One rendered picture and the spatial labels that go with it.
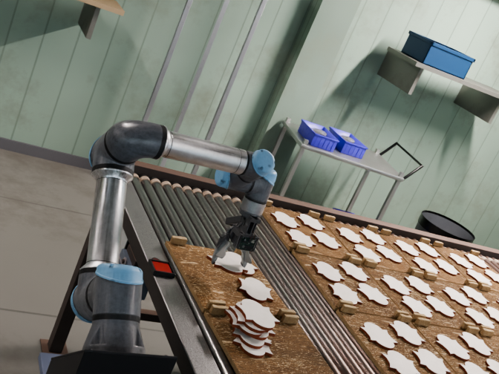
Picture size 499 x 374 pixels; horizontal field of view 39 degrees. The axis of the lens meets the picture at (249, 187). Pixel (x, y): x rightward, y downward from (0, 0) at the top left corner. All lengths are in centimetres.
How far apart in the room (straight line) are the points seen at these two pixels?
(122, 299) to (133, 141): 43
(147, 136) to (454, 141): 499
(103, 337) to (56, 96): 365
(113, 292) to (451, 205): 551
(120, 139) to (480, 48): 487
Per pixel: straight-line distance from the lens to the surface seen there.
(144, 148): 193
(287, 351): 222
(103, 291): 177
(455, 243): 410
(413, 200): 673
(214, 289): 236
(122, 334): 174
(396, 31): 597
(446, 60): 564
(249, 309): 219
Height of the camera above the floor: 199
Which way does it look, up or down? 18 degrees down
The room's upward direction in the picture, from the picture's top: 24 degrees clockwise
